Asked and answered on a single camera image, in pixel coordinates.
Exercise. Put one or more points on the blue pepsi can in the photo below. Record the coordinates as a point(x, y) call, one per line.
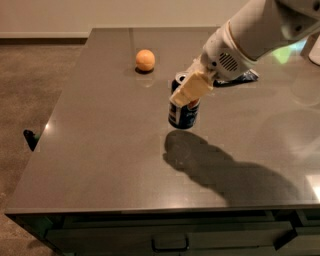
point(182, 117)

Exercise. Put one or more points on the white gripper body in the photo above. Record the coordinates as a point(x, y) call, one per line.
point(222, 57)

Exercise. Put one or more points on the orange fruit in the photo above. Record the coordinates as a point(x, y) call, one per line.
point(145, 60)

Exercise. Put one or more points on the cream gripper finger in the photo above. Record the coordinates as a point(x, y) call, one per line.
point(195, 69)
point(192, 86)

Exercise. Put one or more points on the black drawer handle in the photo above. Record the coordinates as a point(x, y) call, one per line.
point(170, 244)

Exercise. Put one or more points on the dark cabinet drawer front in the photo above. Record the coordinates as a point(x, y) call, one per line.
point(137, 239)

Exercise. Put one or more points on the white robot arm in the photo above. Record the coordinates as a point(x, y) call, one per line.
point(260, 27)

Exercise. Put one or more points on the blue white chip bag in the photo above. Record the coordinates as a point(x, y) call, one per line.
point(247, 77)

